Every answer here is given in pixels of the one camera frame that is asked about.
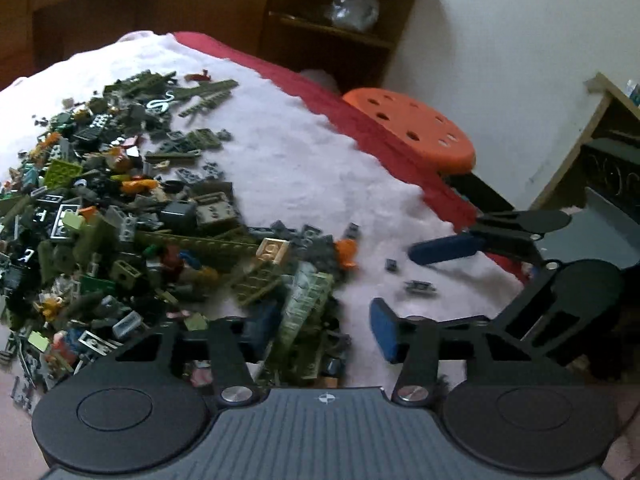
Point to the wooden wall cabinet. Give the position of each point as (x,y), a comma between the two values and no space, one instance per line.
(150,5)

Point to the dark electronic device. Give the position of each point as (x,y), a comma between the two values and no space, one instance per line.
(615,165)

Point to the pile of building bricks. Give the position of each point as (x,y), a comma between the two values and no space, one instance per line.
(130,210)

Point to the clear plastic bag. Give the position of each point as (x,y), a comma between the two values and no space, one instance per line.
(354,10)

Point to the orange plastic stool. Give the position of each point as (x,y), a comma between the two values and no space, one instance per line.
(410,125)

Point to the light wooden side table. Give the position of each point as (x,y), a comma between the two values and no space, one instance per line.
(570,160)

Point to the white S-shaped piece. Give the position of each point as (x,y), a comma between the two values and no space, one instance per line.
(161,102)

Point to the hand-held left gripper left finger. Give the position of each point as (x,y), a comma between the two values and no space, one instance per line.
(261,332)

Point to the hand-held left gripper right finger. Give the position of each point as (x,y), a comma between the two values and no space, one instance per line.
(385,327)

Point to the white plush toy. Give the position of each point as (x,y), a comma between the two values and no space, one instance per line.
(320,80)

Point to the red blanket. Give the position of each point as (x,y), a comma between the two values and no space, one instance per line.
(350,120)

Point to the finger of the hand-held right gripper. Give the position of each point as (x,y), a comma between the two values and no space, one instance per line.
(592,280)
(442,250)

